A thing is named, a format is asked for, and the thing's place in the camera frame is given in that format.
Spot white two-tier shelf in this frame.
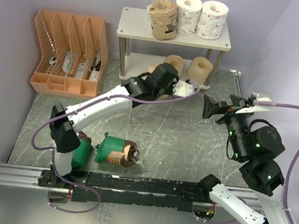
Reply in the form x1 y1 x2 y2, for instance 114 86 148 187
117 7 231 90

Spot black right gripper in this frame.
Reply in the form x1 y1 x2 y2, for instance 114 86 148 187
197 89 256 160

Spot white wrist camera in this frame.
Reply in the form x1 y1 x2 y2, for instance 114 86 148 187
236 92 272 114
172 80 195 97

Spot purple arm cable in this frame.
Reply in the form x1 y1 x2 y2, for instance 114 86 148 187
23 64 202 224
196 94 299 224

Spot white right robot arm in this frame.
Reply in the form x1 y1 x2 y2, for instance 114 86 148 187
197 94 297 224

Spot brown printed roll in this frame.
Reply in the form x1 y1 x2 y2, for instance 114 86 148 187
148 0 177 41

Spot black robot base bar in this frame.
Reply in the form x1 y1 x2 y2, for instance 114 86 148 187
35 164 230 219

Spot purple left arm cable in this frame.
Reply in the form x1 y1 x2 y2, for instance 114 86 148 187
23 64 202 224

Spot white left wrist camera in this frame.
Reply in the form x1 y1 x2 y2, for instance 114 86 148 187
172 80 195 97

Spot green brown roll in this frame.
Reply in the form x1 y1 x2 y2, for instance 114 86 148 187
94 131 139 168

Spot white paper towel roll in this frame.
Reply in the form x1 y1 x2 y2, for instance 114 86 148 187
196 1 229 40

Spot tan paper towel roll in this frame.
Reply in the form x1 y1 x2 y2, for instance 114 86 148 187
185 57 213 86

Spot green roll with label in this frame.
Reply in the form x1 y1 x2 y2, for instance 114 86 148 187
71 131 92 170

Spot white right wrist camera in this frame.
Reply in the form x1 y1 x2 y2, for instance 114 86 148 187
236 92 272 114

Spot aluminium frame rail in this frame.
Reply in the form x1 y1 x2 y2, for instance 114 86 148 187
0 44 295 224

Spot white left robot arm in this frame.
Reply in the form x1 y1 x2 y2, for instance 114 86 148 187
49 63 179 188

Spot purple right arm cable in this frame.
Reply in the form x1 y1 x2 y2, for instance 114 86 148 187
196 94 299 224

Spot brown paper roll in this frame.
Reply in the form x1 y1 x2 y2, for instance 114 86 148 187
147 64 159 73

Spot white dotted paper roll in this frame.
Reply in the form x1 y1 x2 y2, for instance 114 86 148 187
176 0 203 35

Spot papers in organizer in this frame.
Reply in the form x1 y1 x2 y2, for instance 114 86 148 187
46 51 102 81

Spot orange plastic file organizer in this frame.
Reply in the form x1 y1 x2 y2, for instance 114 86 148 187
30 9 109 99

